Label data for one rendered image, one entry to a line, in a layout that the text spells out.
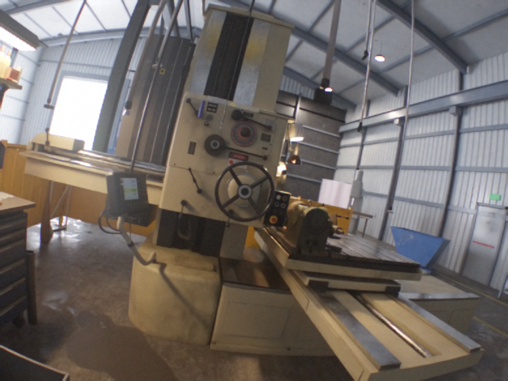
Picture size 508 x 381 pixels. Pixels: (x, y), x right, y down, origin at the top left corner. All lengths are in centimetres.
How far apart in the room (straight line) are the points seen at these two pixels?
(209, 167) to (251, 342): 145
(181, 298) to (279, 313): 78
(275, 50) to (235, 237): 187
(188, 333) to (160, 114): 192
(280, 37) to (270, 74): 43
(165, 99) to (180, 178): 100
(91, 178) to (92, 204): 237
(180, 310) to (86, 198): 301
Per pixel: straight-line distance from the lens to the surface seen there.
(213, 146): 188
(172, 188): 198
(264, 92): 276
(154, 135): 268
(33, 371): 132
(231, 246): 272
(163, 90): 275
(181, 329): 237
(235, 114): 193
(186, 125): 198
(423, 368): 161
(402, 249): 793
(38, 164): 270
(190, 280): 217
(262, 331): 242
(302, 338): 256
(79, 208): 490
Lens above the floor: 141
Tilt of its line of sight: 2 degrees down
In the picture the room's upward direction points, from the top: 12 degrees clockwise
